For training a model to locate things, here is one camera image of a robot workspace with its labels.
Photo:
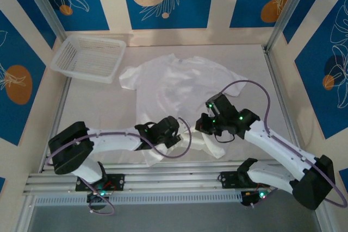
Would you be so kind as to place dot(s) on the black electronics box green light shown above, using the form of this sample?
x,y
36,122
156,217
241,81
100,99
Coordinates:
x,y
95,198
254,198

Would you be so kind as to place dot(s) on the aluminium mounting rail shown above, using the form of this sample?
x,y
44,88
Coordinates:
x,y
174,180

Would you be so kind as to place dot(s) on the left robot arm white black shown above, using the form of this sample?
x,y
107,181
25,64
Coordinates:
x,y
114,141

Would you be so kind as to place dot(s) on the white t-shirt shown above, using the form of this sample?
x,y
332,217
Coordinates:
x,y
168,85

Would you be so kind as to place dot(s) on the white plastic mesh basket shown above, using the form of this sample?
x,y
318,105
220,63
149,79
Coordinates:
x,y
87,58

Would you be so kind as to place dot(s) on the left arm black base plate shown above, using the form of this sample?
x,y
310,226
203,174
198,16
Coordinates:
x,y
119,181

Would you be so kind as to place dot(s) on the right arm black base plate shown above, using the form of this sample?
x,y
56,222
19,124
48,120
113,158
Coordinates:
x,y
228,179

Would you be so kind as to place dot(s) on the aluminium side rail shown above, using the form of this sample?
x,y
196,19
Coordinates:
x,y
277,85
61,107

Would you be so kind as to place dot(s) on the aluminium frame post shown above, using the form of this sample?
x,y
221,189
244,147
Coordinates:
x,y
43,1
288,6

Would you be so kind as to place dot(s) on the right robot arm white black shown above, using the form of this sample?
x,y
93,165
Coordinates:
x,y
272,142

